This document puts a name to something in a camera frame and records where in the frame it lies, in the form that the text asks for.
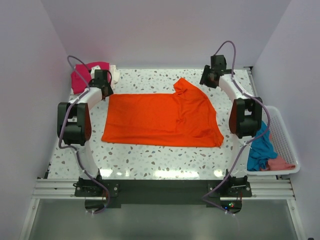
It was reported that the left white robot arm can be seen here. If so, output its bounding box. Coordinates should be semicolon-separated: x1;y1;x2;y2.
57;69;114;196

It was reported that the folded white t-shirt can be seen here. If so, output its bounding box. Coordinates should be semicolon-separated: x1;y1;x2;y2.
70;64;121;96

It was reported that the folded magenta t-shirt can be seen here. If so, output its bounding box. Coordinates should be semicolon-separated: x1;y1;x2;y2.
70;61;111;95

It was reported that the white plastic laundry basket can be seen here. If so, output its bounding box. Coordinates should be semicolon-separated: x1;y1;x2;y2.
246;106;300;176

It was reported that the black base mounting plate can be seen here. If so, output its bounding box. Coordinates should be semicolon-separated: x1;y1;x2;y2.
73;177;253;213

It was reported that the teal t-shirt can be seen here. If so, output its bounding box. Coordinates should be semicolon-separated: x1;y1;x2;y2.
247;130;278;172

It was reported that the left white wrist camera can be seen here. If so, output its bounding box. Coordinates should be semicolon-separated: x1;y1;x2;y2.
90;65;101;79

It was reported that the pink t-shirt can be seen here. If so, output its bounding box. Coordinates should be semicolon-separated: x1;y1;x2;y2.
258;132;296;171

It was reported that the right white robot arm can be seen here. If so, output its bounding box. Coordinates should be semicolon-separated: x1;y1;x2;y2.
199;55;262;178

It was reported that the aluminium frame rail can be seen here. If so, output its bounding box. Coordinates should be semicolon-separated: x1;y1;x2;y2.
31;176;295;200

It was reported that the orange t-shirt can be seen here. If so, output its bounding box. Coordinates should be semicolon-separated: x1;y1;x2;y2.
101;78;224;148

